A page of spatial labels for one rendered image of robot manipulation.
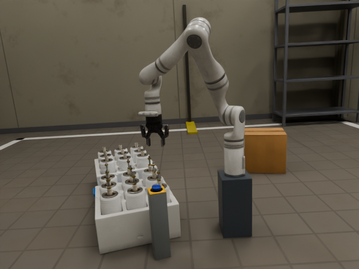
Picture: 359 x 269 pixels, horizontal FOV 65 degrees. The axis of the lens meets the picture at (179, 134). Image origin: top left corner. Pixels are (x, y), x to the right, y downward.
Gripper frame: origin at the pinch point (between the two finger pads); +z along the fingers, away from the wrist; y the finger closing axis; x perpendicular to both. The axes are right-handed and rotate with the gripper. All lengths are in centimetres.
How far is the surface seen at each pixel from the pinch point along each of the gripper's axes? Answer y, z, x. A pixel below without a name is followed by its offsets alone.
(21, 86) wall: 288, -21, -206
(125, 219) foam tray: 10.9, 31.6, 16.4
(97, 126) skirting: 190, 44, -235
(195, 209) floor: -11, 47, -26
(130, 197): 10.4, 23.2, 11.2
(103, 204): 20.6, 24.4, 17.7
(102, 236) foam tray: 20.3, 38.1, 22.5
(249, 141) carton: -38, 22, -89
